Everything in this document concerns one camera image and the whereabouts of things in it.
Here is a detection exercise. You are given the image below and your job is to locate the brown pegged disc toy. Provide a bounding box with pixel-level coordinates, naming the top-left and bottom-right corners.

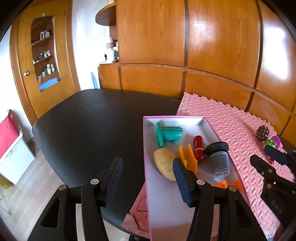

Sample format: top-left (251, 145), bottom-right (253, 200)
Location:
top-left (256, 125), bottom-right (269, 142)

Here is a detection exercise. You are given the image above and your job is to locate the orange holed cube block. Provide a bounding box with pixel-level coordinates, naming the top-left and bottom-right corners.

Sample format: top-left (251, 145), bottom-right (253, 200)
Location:
top-left (214, 179), bottom-right (244, 191)

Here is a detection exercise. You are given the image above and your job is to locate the red cylinder capsule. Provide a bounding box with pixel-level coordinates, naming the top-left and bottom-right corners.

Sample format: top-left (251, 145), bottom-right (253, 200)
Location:
top-left (193, 136), bottom-right (204, 163)

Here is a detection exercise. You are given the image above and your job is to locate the yellow orange curved piece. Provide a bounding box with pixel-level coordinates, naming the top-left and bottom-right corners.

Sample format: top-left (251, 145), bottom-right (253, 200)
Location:
top-left (178, 144), bottom-right (198, 173)

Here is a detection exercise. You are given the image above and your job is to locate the purple plastic funnel toy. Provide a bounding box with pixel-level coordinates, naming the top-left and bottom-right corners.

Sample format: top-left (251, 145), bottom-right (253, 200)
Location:
top-left (270, 136), bottom-right (281, 149)

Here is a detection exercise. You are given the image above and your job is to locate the green white round toy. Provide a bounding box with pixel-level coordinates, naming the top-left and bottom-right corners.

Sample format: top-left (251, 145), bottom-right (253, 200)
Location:
top-left (263, 139), bottom-right (276, 148)

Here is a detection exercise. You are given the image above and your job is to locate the pink foam puzzle mat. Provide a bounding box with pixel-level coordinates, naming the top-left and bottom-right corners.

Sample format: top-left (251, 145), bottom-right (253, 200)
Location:
top-left (122, 91), bottom-right (295, 240)

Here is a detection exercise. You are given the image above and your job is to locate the black lidded plastic jar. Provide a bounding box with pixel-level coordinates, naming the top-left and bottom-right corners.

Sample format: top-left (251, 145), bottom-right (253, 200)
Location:
top-left (204, 141), bottom-right (230, 178)

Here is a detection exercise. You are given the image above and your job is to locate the white storage box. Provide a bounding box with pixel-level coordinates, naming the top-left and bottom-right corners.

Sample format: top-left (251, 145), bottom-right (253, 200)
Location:
top-left (1, 138), bottom-right (35, 185)

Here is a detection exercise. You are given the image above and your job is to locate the pink white cardboard box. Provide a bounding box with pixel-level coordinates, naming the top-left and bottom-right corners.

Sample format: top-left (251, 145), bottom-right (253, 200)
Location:
top-left (143, 116), bottom-right (258, 240)

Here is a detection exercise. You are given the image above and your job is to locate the yellow perforated oval toy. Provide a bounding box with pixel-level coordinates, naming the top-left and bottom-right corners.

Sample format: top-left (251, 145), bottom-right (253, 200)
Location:
top-left (154, 148), bottom-right (176, 181)

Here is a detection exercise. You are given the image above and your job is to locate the red panel on box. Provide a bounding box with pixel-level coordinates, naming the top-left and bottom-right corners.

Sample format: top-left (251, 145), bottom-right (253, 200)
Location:
top-left (0, 110), bottom-right (20, 157)

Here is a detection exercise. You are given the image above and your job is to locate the teal ribbed spool toy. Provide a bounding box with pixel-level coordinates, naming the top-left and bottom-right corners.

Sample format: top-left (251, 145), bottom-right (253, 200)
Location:
top-left (156, 122), bottom-right (183, 148)

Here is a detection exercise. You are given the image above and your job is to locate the blue foam mat piece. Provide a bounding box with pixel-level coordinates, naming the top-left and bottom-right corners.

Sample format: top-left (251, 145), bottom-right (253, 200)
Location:
top-left (39, 77), bottom-right (59, 92)

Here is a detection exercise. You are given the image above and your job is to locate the round metal door knob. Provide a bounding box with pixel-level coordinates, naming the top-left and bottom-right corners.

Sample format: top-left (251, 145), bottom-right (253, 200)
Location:
top-left (23, 71), bottom-right (30, 77)

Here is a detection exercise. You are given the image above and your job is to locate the wooden door with niche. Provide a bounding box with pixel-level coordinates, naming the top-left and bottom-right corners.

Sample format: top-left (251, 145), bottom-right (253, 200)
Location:
top-left (10, 1), bottom-right (80, 124)

